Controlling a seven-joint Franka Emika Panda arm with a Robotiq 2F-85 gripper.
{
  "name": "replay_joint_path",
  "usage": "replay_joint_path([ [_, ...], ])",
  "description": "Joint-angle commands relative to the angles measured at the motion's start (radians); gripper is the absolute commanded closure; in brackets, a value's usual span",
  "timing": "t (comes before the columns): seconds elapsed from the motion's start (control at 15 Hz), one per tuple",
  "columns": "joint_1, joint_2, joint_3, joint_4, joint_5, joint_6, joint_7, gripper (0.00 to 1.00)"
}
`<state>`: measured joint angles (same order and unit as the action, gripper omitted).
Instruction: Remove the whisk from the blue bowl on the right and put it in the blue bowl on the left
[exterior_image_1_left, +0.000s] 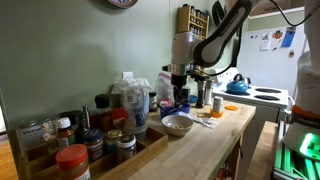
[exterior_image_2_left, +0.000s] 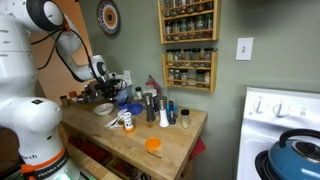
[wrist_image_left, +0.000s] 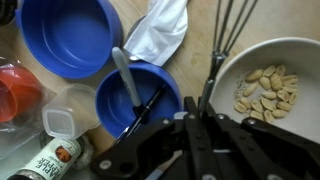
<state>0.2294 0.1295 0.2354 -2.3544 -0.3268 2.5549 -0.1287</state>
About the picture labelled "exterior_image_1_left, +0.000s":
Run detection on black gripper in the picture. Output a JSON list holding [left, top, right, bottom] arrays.
[[171, 74, 192, 108]]

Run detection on small blue bowl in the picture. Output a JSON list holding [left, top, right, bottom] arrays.
[[178, 103, 192, 115], [159, 105, 181, 120]]

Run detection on white ceramic bowl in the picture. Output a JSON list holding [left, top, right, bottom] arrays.
[[161, 114, 194, 137]]

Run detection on steel pepper grinder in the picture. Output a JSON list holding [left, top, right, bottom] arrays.
[[195, 79, 206, 109]]

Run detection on clear zip bag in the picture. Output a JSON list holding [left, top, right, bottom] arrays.
[[155, 71, 176, 106]]

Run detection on white napkin with spoons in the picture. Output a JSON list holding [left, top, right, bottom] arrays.
[[179, 111, 218, 130]]

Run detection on small dark jar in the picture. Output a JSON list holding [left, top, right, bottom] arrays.
[[148, 91, 158, 113]]

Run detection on white bottle with orange cap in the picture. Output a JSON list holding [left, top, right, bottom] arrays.
[[210, 95, 224, 119]]

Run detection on clear plastic bag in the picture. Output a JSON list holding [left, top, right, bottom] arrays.
[[111, 77, 153, 141]]

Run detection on wooden tray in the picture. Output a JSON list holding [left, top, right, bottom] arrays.
[[21, 126, 169, 180]]

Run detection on blue kettle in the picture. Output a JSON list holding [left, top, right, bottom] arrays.
[[226, 73, 250, 95]]

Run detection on red container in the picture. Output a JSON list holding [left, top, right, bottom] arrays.
[[110, 107, 129, 130]]

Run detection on white lid jar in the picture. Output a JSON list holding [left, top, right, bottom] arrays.
[[115, 133, 138, 164]]

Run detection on gold lid jar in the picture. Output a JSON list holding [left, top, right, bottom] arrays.
[[105, 129, 123, 154]]

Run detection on dark bottle with black cap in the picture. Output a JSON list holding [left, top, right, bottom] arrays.
[[94, 93, 113, 133]]

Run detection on tall wooden spice rack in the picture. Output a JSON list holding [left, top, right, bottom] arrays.
[[176, 4, 210, 40]]

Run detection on white electric stove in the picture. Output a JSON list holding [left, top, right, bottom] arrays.
[[211, 67, 291, 180]]

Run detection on black stove burner coil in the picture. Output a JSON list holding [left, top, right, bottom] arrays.
[[253, 94, 283, 102], [254, 87, 283, 94]]

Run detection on white refrigerator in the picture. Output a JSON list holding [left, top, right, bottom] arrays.
[[236, 24, 308, 101]]

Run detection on black hanging pan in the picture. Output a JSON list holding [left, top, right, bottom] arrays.
[[211, 0, 227, 28]]

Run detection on slim steel bottle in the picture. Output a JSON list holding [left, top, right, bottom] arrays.
[[81, 104, 92, 131]]

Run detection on blue lid jar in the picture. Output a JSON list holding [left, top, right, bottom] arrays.
[[82, 128, 105, 163]]

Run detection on white paper note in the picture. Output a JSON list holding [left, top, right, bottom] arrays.
[[260, 32, 272, 52]]

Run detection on colourful paper note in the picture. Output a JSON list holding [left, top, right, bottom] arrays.
[[271, 29, 285, 51]]

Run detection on brown bottle with white cap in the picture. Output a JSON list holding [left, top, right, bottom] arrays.
[[54, 117, 77, 149]]

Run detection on red lid spice jar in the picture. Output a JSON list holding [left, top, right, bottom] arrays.
[[55, 143, 92, 180]]

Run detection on blue paper note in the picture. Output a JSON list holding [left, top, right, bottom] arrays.
[[280, 26, 297, 48]]

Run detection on green lit robot stand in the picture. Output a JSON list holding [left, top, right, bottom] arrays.
[[271, 121, 320, 180]]

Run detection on clear glass jar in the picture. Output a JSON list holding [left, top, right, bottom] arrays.
[[41, 118, 59, 154]]

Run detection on white cardboard box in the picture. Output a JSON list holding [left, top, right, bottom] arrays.
[[15, 123, 46, 158]]

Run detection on white wall outlet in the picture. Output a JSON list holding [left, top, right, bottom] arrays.
[[121, 71, 134, 80]]

